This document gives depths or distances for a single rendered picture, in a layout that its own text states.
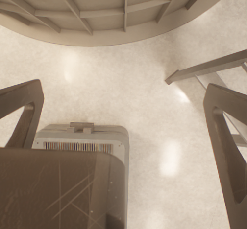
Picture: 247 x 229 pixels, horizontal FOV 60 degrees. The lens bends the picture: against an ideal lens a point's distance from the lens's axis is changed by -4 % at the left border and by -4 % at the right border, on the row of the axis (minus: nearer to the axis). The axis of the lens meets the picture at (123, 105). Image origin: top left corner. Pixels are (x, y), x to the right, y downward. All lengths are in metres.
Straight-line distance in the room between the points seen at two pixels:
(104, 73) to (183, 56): 0.49
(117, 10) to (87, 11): 0.12
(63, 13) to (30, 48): 0.52
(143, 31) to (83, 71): 0.43
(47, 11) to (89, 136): 0.61
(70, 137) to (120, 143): 0.25
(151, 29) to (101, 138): 0.68
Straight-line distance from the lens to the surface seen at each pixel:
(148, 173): 1.47
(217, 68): 0.94
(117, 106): 1.34
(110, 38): 1.32
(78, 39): 1.35
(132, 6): 0.97
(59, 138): 1.16
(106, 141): 1.12
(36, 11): 1.03
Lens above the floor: 1.33
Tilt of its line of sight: 83 degrees down
